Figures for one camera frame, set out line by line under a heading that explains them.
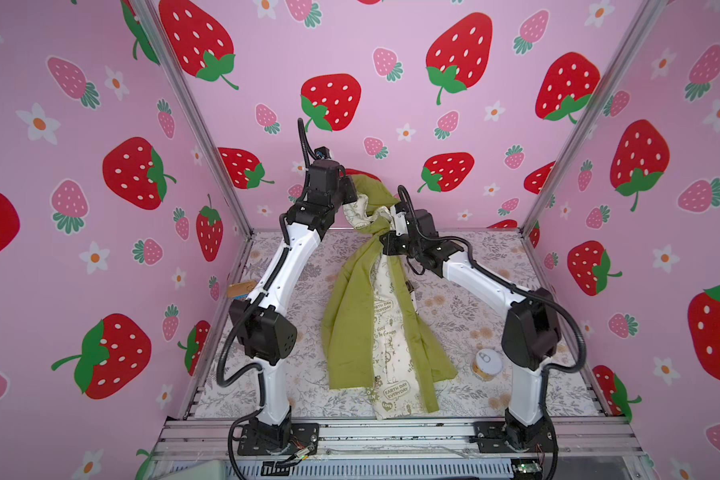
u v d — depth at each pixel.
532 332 0.50
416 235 0.70
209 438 0.78
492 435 0.75
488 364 0.81
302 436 0.75
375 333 0.88
